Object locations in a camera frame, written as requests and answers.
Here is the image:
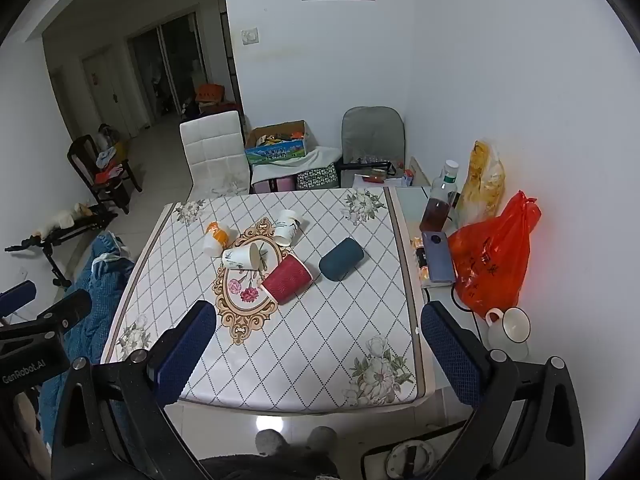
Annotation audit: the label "grey cushioned chair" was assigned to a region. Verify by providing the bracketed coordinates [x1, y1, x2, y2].
[340, 106, 407, 188]

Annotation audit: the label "cardboard box with colourful print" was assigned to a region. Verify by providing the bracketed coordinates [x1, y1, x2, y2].
[244, 120, 311, 167]

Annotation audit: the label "grey smartphone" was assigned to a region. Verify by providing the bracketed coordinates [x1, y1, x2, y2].
[421, 231, 457, 283]

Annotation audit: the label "glass bottle with brown liquid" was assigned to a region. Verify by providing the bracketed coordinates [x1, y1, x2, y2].
[419, 160, 460, 233]

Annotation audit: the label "white mug with dark rim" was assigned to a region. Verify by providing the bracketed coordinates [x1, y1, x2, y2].
[485, 307, 532, 347]

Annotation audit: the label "white paper cup green print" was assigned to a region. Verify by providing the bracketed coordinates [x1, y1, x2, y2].
[221, 241, 262, 271]

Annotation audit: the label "floral diamond pattern tablecloth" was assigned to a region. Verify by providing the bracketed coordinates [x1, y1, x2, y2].
[100, 186, 437, 415]

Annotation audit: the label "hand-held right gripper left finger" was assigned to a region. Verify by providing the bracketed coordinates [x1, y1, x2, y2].
[50, 300, 217, 480]

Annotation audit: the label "white cloth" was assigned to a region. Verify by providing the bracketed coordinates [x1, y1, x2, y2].
[250, 146, 344, 184]

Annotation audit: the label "blue blanket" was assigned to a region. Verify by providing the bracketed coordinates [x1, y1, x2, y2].
[39, 232, 166, 461]

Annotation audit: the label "dark teal paper cup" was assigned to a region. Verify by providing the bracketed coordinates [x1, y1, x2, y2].
[318, 238, 366, 282]

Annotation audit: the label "grey slipper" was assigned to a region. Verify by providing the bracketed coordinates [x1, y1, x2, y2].
[307, 426, 339, 455]
[255, 429, 292, 457]

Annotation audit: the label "white padded chair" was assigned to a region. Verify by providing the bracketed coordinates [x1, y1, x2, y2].
[179, 110, 251, 197]

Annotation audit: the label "black and white patterned box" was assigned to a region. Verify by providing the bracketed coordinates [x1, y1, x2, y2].
[296, 162, 340, 191]

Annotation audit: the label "orange and white paper cup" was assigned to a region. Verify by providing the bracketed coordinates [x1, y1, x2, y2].
[202, 221, 232, 258]

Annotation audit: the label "orange plastic bag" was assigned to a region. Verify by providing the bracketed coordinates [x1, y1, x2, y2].
[447, 191, 542, 318]

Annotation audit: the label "white paper cup blue print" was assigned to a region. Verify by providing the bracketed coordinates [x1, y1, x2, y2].
[272, 209, 304, 247]

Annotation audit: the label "clothes pile on chair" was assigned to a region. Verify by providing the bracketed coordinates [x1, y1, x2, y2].
[94, 146, 127, 182]

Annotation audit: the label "orange crate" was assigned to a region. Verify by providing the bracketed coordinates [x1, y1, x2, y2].
[195, 84, 226, 106]

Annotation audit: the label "orange snack packet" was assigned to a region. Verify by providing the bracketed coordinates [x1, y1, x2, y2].
[411, 237, 431, 282]

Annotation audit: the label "person's dark trousers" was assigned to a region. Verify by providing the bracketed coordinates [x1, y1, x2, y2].
[199, 451, 342, 480]

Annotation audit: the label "pink box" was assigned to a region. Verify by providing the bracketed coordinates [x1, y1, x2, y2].
[252, 177, 296, 195]

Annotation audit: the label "red paper cup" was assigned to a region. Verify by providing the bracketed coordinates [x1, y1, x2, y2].
[260, 253, 314, 306]

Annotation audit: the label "dark wooden chair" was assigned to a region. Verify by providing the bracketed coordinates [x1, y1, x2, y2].
[67, 135, 143, 215]

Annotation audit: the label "yellow plastic bag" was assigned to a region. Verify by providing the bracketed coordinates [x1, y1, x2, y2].
[457, 140, 506, 228]

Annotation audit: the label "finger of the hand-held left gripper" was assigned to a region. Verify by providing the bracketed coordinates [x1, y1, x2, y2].
[0, 281, 38, 315]
[34, 289, 94, 335]

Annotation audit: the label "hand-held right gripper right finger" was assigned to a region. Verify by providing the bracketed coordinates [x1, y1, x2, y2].
[421, 301, 587, 480]

